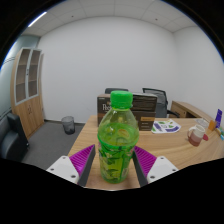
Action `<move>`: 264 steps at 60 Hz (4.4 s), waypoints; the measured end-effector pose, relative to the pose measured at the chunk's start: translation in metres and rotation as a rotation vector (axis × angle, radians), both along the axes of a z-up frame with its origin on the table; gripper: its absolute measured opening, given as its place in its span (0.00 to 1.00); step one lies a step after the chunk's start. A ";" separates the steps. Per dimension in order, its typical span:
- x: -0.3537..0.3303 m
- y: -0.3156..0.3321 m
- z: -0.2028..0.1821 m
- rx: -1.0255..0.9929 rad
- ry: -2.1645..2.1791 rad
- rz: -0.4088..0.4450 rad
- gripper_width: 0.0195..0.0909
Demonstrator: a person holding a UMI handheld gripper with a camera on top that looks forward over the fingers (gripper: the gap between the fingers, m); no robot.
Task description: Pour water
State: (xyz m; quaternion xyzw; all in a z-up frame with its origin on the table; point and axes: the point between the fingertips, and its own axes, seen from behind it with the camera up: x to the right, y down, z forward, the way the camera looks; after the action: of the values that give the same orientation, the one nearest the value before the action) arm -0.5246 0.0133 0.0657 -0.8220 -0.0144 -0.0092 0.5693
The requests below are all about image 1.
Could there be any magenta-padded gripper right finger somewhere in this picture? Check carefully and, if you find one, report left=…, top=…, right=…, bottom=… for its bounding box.
left=132, top=145, right=180, bottom=187

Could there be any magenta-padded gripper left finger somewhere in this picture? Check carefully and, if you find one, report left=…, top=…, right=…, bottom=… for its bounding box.
left=45, top=144, right=97, bottom=188

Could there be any green drink bottle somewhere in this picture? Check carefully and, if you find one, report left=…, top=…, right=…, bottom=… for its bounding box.
left=97, top=90, right=140, bottom=184

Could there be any printed paper sheet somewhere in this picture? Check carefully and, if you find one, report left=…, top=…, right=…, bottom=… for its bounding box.
left=151, top=118, right=182, bottom=135

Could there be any grey mesh waste bin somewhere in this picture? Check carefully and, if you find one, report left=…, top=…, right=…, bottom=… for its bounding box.
left=60, top=115, right=76, bottom=135

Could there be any white and maroon mug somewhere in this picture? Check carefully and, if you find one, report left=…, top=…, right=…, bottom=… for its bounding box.
left=187, top=124, right=206, bottom=147

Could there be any black leather armchair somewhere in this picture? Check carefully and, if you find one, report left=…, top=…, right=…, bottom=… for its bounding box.
left=0, top=112, right=30, bottom=161

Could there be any wooden side desk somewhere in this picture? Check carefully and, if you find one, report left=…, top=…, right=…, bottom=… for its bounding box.
left=169, top=100, right=214, bottom=123

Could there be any wooden shelf cabinet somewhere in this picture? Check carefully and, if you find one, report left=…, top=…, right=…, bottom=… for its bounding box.
left=9, top=47, right=45, bottom=139

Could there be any black flat carton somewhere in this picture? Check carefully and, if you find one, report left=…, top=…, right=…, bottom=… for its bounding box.
left=131, top=93, right=158, bottom=113

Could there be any black mesh office chair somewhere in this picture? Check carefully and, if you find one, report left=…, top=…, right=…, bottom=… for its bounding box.
left=142, top=87, right=181, bottom=119

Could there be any dark brown printed carton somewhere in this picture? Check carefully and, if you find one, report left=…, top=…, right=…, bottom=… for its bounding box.
left=96, top=93, right=114, bottom=127

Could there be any dark armless visitor chair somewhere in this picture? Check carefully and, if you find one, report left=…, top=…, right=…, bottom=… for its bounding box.
left=104, top=87, right=129, bottom=95

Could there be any long ceiling light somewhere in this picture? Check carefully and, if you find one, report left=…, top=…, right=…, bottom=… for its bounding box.
left=27, top=11, right=48, bottom=28

